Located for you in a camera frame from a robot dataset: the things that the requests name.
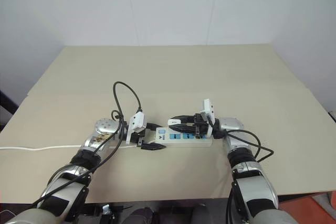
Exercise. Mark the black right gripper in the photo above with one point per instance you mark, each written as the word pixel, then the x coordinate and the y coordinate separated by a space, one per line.
pixel 200 125

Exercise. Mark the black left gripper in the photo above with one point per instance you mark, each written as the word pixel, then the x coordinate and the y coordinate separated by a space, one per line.
pixel 137 138

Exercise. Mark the white charger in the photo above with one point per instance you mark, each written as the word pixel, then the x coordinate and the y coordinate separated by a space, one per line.
pixel 174 122

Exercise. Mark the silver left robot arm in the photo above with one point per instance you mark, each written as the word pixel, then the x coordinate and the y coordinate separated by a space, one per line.
pixel 65 190

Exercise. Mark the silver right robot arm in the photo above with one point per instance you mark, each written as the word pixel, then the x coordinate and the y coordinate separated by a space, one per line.
pixel 253 190

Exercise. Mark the white power strip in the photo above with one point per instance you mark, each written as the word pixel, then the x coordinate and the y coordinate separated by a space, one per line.
pixel 183 140

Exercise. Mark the dark purple rounded shape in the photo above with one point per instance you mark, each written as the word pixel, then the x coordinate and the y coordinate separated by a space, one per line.
pixel 143 214

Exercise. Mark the small silver metal part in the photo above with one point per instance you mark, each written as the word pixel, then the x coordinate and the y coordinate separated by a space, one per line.
pixel 106 209

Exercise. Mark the black furniture piece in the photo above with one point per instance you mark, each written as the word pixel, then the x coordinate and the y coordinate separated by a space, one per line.
pixel 6 108

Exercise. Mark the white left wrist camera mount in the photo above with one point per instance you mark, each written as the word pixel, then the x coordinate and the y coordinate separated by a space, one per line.
pixel 137 123

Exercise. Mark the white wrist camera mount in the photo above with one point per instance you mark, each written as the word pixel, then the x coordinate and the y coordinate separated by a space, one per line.
pixel 207 107
pixel 137 123

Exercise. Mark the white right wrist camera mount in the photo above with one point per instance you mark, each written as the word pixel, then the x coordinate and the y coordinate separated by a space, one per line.
pixel 207 107

